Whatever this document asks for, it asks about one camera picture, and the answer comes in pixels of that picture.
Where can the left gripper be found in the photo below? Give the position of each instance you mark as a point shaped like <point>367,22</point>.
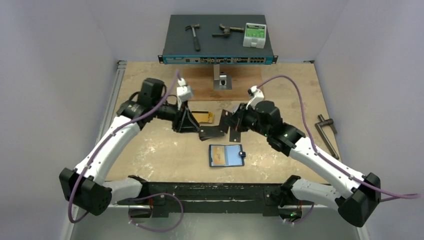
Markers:
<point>190,124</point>

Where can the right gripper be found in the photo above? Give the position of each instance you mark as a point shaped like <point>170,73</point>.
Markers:
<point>237,120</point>

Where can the black credit card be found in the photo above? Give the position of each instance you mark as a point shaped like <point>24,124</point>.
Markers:
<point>234,136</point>
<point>222,126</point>

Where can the gold credit card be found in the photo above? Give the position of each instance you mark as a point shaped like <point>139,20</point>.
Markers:
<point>218,155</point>

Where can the navy blue card holder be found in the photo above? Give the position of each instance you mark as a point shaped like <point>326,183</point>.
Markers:
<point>234,154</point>

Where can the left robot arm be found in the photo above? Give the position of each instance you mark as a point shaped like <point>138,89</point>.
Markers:
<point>84,186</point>

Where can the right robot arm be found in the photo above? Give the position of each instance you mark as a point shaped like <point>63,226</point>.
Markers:
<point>351,193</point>

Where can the black card pile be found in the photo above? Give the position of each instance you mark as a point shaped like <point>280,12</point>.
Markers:
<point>210,132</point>

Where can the loose black credit card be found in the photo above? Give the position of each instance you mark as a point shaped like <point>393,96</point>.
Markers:
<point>234,136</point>

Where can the plywood board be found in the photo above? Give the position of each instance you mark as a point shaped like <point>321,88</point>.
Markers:
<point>201,80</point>

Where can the hammer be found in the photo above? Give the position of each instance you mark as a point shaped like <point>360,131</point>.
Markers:
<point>196,42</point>

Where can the white green box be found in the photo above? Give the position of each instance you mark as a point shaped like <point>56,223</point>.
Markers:
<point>255,35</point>

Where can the rusty metal clamp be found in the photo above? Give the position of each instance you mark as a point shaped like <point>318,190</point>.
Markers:
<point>227,30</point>

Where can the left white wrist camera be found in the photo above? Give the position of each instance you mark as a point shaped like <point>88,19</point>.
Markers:
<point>184,92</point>

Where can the metal bracket stand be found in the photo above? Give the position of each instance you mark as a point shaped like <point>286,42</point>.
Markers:
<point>221,80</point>

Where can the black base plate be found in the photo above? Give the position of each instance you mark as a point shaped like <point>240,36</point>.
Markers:
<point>267,199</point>

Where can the network switch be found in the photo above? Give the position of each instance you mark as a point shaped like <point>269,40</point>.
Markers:
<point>179,45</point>

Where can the aluminium frame rail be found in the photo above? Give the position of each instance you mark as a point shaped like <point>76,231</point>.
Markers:
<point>264,165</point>

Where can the metal crank handle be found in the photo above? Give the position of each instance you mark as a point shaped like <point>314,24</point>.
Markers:
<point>320,128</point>

